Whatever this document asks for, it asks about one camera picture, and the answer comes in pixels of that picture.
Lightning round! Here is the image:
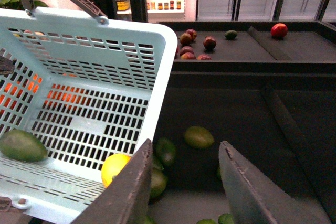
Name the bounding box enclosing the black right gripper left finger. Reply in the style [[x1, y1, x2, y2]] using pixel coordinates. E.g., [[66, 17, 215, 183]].
[[73, 139, 153, 223]]

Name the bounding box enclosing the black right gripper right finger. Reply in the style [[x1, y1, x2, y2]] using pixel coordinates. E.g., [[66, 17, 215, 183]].
[[218, 141, 330, 223]]

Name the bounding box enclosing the yellow mango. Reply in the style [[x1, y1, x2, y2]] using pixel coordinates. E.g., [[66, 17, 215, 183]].
[[101, 154, 131, 188]]

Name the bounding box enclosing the light blue plastic basket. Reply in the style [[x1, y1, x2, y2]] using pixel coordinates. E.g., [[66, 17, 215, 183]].
[[1, 7, 177, 223]]

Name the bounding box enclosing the green avocado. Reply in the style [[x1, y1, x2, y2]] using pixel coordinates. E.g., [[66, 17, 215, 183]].
[[150, 169, 168, 199], [183, 126, 215, 150], [218, 213, 234, 224], [155, 137, 176, 167], [1, 129, 48, 162]]

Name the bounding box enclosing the black display shelf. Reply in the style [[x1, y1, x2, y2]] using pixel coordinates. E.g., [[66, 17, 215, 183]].
[[149, 22, 335, 223]]

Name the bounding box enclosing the red passion fruit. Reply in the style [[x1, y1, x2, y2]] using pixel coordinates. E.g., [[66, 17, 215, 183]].
[[203, 36, 217, 51]]

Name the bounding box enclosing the green lime far shelf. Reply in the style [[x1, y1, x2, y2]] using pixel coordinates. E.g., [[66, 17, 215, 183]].
[[225, 30, 238, 40]]

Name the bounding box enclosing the red apple far shelf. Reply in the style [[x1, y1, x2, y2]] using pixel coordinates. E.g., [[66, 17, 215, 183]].
[[270, 23, 288, 39]]

